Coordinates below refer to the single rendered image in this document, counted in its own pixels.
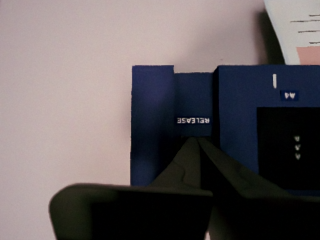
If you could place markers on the white printed sheet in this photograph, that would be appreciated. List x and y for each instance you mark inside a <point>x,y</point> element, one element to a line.
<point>297,26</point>

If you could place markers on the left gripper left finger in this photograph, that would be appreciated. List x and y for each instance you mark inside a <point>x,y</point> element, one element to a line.
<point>96,211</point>

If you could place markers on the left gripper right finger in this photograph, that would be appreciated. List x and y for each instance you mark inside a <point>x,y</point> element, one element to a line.
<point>248,207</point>

